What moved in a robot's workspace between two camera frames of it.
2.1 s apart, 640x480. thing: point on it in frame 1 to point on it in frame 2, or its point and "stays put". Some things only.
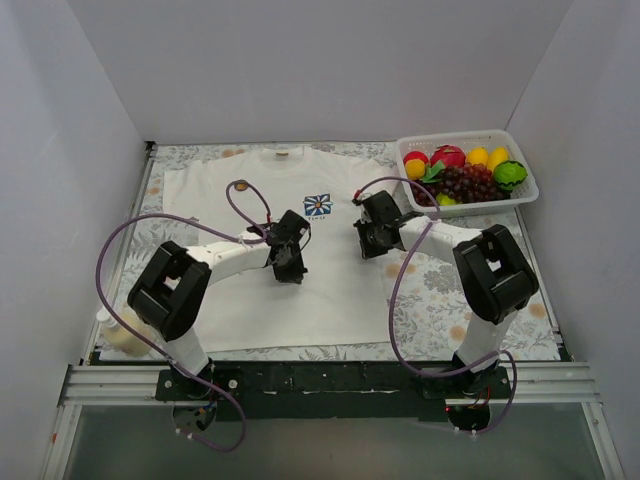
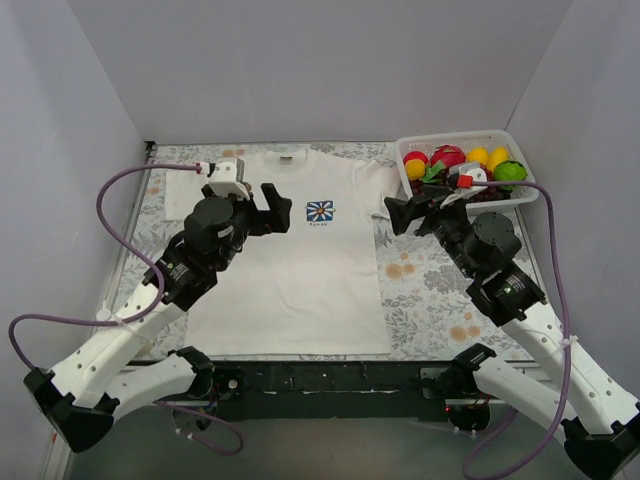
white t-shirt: (344, 296) stays put
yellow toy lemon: (477, 155) stays put
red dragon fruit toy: (451, 155) stays put
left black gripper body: (288, 256) to (258, 213)
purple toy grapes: (468, 182) stays put
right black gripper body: (368, 240) to (426, 214)
